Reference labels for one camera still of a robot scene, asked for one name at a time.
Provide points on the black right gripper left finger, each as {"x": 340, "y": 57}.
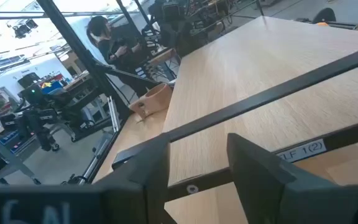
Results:
{"x": 141, "y": 186}

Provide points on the black metal rig frame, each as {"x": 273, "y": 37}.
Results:
{"x": 73, "y": 46}

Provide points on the person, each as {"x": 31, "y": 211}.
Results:
{"x": 110, "y": 46}

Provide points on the black background robot cart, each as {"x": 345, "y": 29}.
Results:
{"x": 39, "y": 121}

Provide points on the beige wooden cup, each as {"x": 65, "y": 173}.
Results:
{"x": 154, "y": 99}

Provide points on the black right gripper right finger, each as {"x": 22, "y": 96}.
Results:
{"x": 259, "y": 186}

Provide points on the wooden shelf with black frame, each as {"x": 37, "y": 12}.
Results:
{"x": 259, "y": 77}

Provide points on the black ceiling camera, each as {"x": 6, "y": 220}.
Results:
{"x": 23, "y": 28}

